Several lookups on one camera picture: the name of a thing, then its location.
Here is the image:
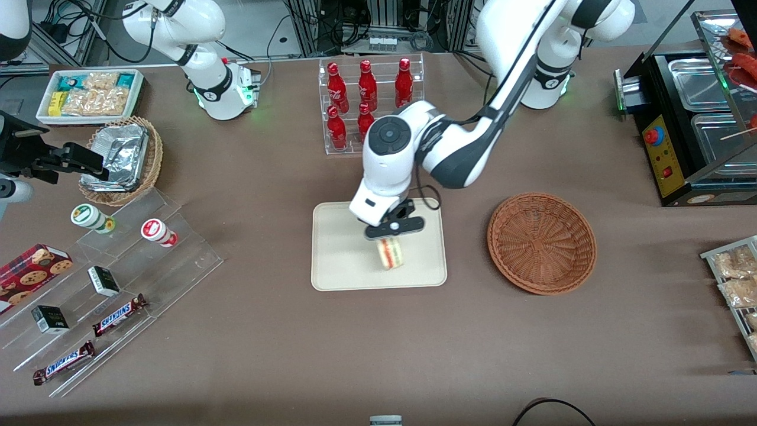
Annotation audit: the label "brown wicker basket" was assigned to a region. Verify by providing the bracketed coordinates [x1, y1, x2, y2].
[487, 192, 598, 295]

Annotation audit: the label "stacked aluminium foil containers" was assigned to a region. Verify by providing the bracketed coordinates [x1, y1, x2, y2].
[82, 124, 149, 192]

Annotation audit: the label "small dark green box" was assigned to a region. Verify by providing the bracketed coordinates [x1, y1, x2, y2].
[31, 305, 70, 335]
[87, 265, 121, 298]

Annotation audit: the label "snickers chocolate bar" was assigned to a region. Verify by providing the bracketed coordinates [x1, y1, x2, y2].
[32, 340, 96, 386]
[92, 293, 148, 338]

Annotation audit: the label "black looped cable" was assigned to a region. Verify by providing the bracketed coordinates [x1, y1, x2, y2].
[511, 397, 599, 426]

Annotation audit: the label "green lid drink cup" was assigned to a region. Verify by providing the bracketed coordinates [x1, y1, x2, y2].
[70, 203, 117, 235]

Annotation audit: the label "light wicker basket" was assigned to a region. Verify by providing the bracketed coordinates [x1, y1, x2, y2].
[78, 116, 164, 207]

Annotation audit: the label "small clear cracker bag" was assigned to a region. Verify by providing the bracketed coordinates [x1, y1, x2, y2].
[82, 72, 120, 93]

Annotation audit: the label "cream plastic tray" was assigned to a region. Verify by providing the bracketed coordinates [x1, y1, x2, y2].
[311, 198, 448, 292]

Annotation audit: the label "red lid drink cup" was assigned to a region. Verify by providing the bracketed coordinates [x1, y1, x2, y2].
[140, 218, 179, 248]

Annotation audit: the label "metal wire snack tray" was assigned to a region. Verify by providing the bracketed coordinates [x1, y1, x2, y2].
[700, 235, 757, 363]

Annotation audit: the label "black food warmer appliance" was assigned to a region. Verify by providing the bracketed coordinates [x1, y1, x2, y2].
[614, 9, 757, 207]

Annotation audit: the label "red tartan cookie box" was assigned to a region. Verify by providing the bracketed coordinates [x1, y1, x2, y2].
[0, 243, 74, 315]

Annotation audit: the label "aluminium frame equipment rack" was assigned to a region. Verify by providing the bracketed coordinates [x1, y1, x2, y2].
[283, 0, 483, 57]

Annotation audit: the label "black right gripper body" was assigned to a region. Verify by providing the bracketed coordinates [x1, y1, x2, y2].
[0, 112, 111, 182]

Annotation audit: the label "red cola bottle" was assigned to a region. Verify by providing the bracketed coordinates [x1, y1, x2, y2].
[326, 105, 348, 150]
[358, 59, 378, 112]
[357, 102, 376, 143]
[327, 62, 349, 114]
[394, 57, 414, 108]

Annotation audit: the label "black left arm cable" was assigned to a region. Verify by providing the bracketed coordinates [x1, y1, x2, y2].
[413, 0, 559, 212]

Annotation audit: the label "steel warmer pan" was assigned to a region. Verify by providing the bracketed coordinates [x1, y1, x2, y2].
[667, 57, 731, 112]
[690, 112, 757, 176]

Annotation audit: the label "white rectangular snack bin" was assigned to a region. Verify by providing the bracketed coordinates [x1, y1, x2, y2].
[35, 69, 146, 127]

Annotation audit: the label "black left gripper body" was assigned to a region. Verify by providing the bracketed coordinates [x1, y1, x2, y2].
[364, 199, 426, 241]

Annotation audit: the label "clear acrylic bottle rack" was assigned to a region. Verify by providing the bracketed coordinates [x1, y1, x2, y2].
[318, 53, 425, 156]

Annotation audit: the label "clear acrylic step display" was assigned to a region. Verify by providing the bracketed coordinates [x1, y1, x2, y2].
[0, 188, 225, 399]

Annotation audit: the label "triangular sandwich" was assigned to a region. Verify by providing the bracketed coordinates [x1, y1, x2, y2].
[376, 237, 405, 271]

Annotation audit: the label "red sausage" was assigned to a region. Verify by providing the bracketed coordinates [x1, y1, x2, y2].
[727, 53, 757, 91]

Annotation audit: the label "orange fried food piece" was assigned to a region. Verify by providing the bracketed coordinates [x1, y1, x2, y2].
[726, 28, 756, 50]

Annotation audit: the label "large clear cracker bag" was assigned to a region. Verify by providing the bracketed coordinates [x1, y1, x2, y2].
[62, 88, 130, 117]

